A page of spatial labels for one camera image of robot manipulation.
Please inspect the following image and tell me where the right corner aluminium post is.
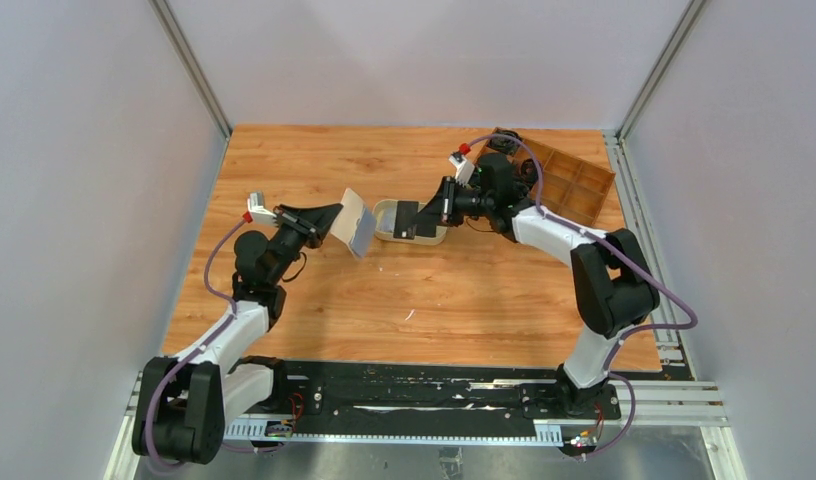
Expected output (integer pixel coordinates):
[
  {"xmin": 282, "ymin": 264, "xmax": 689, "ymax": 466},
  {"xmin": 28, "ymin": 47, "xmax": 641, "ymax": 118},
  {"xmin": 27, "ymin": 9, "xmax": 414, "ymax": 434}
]
[{"xmin": 616, "ymin": 0, "xmax": 709, "ymax": 143}]

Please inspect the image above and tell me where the brown wooden compartment box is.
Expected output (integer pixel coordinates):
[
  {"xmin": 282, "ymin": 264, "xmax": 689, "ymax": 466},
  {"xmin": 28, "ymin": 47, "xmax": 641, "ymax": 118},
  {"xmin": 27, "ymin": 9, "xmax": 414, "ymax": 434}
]
[{"xmin": 474, "ymin": 128, "xmax": 625, "ymax": 230}]

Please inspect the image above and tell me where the black coiled belt middle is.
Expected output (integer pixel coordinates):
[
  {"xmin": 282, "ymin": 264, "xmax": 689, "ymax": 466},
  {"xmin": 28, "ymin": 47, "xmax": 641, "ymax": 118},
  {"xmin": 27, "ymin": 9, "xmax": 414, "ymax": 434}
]
[{"xmin": 513, "ymin": 158, "xmax": 541, "ymax": 190}]

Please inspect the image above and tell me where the black coiled belt top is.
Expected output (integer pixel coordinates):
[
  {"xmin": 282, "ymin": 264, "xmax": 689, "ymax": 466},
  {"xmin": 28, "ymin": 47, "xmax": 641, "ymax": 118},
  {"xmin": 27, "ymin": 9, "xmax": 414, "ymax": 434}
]
[{"xmin": 487, "ymin": 129, "xmax": 521, "ymax": 156}]

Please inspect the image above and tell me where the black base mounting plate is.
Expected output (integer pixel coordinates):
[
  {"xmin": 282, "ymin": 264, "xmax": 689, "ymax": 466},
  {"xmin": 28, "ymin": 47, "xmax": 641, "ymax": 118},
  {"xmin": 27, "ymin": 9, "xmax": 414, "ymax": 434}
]
[{"xmin": 246, "ymin": 361, "xmax": 621, "ymax": 440}]

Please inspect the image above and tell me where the white leather card holder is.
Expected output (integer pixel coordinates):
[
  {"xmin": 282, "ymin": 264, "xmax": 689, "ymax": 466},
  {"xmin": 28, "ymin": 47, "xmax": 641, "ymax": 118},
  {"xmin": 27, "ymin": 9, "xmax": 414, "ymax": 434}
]
[{"xmin": 330, "ymin": 188, "xmax": 376, "ymax": 259}]

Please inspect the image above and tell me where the left corner aluminium post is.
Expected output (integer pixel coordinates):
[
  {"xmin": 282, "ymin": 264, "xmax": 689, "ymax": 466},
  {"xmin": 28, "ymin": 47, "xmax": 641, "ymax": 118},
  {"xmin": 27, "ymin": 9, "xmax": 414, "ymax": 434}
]
[{"xmin": 148, "ymin": 0, "xmax": 233, "ymax": 141}]

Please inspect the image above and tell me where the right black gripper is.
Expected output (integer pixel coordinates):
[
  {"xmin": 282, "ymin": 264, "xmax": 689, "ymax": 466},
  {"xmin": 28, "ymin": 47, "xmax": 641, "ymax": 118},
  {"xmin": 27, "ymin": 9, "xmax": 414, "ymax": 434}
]
[{"xmin": 414, "ymin": 176, "xmax": 495, "ymax": 227}]

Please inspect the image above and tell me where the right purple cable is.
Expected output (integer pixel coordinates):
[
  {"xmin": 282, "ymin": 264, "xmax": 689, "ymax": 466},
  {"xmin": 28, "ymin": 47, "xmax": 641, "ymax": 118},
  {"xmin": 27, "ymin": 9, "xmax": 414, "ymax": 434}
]
[{"xmin": 458, "ymin": 133, "xmax": 699, "ymax": 457}]

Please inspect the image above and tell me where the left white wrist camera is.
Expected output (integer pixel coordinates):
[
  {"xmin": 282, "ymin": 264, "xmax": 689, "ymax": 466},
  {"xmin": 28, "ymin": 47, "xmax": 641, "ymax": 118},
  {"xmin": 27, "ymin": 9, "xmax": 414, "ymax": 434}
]
[{"xmin": 244, "ymin": 191, "xmax": 278, "ymax": 227}]

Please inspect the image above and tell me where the black coiled belt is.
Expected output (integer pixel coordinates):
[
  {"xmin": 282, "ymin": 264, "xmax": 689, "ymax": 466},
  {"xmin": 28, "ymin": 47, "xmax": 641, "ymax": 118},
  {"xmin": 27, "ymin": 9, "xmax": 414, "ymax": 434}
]
[
  {"xmin": 513, "ymin": 158, "xmax": 541, "ymax": 190},
  {"xmin": 487, "ymin": 129, "xmax": 521, "ymax": 156}
]

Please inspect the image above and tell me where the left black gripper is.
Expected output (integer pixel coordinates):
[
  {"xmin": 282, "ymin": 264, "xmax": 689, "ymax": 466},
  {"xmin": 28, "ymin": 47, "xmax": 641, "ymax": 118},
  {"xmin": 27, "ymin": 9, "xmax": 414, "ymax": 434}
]
[{"xmin": 268, "ymin": 203, "xmax": 343, "ymax": 286}]

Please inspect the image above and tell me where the beige oval tray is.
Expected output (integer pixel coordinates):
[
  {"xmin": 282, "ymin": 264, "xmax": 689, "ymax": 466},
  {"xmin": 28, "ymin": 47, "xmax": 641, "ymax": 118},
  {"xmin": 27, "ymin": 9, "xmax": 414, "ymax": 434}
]
[{"xmin": 373, "ymin": 199, "xmax": 447, "ymax": 246}]

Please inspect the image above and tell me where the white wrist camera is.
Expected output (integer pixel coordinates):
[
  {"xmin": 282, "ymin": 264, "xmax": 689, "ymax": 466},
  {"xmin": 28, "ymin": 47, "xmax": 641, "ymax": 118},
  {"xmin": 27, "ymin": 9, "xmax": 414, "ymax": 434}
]
[
  {"xmin": 448, "ymin": 151, "xmax": 475, "ymax": 187},
  {"xmin": 244, "ymin": 191, "xmax": 278, "ymax": 227}
]

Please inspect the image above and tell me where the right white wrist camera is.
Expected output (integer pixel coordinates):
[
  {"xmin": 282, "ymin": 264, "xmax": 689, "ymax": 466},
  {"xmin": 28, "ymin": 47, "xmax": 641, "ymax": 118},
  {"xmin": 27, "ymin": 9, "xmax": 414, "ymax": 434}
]
[{"xmin": 448, "ymin": 151, "xmax": 475, "ymax": 187}]

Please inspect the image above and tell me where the black card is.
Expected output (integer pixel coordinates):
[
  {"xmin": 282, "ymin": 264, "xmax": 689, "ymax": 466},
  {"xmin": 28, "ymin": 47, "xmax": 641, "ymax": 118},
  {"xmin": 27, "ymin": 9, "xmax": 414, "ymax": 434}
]
[{"xmin": 393, "ymin": 200, "xmax": 419, "ymax": 240}]

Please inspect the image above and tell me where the corner aluminium post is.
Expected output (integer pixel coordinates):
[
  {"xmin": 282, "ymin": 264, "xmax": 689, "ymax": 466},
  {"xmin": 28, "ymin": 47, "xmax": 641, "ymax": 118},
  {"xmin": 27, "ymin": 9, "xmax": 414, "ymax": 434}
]
[
  {"xmin": 148, "ymin": 0, "xmax": 233, "ymax": 141},
  {"xmin": 616, "ymin": 0, "xmax": 709, "ymax": 143}
]

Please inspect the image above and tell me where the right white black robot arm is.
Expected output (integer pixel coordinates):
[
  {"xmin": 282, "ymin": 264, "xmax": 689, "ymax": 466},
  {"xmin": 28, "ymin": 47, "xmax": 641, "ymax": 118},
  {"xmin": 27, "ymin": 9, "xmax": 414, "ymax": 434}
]
[{"xmin": 414, "ymin": 153, "xmax": 660, "ymax": 418}]

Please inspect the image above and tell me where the aluminium front rail frame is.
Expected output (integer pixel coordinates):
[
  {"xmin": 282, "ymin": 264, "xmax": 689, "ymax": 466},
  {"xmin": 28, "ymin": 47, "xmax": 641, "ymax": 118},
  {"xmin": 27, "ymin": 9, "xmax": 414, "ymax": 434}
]
[{"xmin": 105, "ymin": 361, "xmax": 748, "ymax": 479}]

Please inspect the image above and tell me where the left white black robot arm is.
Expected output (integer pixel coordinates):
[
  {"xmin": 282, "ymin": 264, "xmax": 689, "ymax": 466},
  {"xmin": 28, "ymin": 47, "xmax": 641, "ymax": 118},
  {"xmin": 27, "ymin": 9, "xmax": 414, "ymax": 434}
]
[{"xmin": 132, "ymin": 203, "xmax": 343, "ymax": 470}]

